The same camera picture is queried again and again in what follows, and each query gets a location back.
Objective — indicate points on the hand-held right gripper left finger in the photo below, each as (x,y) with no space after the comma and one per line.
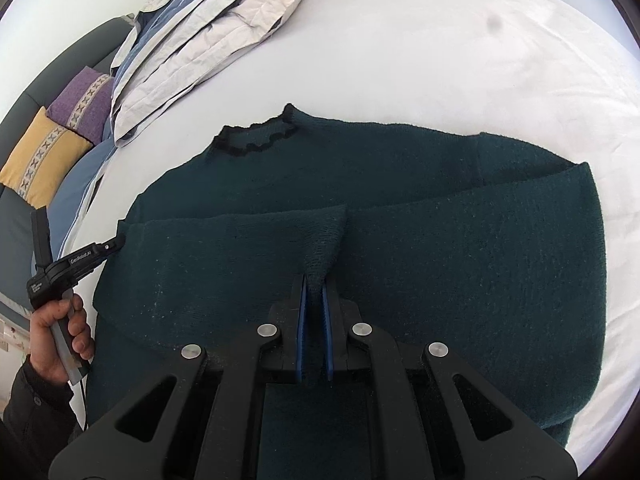
(301,325)

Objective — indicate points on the purple patterned cushion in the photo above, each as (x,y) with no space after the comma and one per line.
(80,102)

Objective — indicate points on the blue pillow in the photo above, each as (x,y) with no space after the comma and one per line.
(75,195)

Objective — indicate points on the dark green sweater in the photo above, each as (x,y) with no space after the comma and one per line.
(400,240)

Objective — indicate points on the yellow patterned cushion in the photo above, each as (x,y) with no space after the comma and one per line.
(42,160)

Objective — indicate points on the bed with white sheet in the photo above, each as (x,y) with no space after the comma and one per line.
(400,60)

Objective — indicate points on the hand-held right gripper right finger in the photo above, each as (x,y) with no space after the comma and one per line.
(327,330)

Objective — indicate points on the person's left hand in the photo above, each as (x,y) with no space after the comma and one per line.
(42,342)

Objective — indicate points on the folded grey blue duvet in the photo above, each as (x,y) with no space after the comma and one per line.
(200,35)

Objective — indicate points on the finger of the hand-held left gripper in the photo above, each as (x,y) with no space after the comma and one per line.
(110,247)

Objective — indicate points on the person's left forearm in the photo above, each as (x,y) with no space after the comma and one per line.
(30,425)

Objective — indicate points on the grey padded headboard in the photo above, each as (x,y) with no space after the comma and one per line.
(50,70)

